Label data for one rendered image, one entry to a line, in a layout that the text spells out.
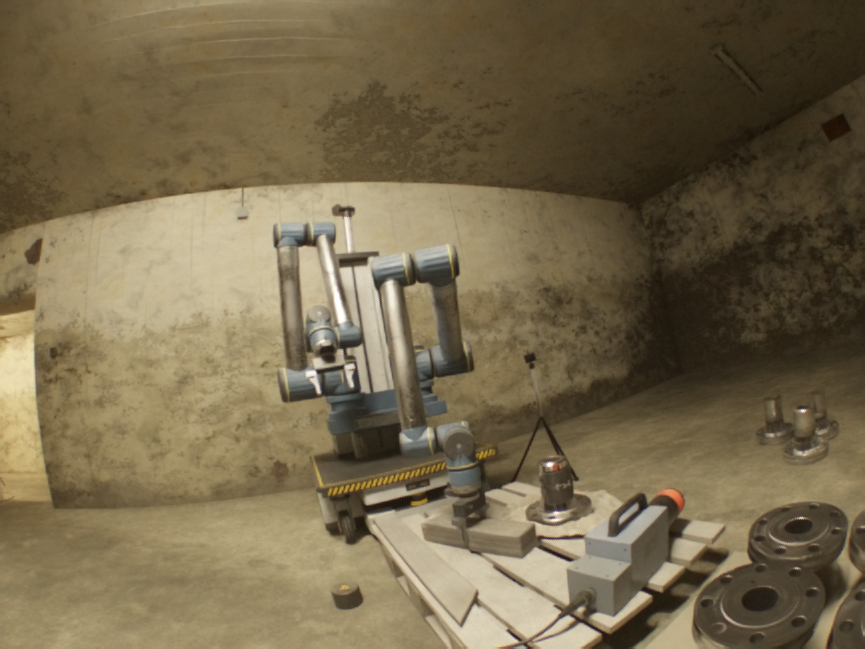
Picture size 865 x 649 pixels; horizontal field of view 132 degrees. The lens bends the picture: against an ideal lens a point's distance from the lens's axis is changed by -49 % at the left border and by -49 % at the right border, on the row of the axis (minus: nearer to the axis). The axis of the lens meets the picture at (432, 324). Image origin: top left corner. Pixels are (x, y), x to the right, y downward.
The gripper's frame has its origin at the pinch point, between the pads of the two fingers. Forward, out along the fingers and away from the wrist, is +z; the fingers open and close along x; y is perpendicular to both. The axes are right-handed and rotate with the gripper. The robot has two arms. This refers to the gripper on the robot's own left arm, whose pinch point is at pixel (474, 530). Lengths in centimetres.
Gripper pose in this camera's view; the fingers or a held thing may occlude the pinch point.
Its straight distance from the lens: 141.5
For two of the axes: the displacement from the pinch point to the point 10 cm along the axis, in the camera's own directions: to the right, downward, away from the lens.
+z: 1.8, 9.7, -1.5
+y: 7.1, -2.3, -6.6
